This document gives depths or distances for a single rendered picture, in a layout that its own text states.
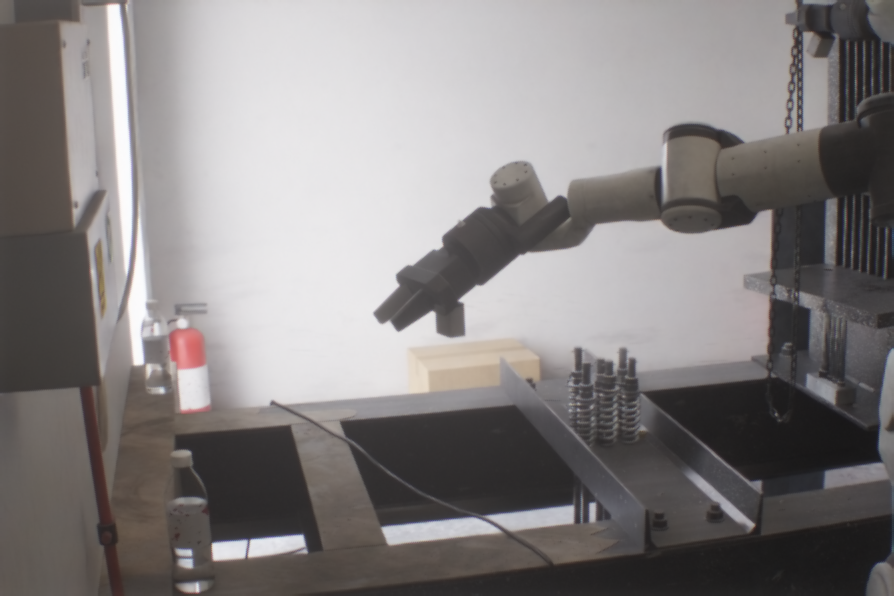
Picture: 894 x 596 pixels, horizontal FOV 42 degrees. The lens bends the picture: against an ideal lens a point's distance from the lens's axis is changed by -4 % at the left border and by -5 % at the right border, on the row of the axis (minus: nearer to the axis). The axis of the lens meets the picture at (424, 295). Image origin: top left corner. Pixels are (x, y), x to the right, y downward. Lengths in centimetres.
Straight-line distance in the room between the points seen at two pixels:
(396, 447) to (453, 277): 107
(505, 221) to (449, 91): 288
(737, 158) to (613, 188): 18
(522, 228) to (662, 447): 78
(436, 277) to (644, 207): 29
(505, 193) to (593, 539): 59
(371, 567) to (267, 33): 285
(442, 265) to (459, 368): 270
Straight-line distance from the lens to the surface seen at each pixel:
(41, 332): 99
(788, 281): 267
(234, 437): 260
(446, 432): 265
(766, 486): 315
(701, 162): 156
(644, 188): 160
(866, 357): 270
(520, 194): 166
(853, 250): 279
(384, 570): 185
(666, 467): 222
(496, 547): 192
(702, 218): 154
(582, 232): 167
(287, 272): 451
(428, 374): 429
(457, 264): 162
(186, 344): 425
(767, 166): 153
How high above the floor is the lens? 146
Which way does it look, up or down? 13 degrees down
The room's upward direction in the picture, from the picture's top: 2 degrees counter-clockwise
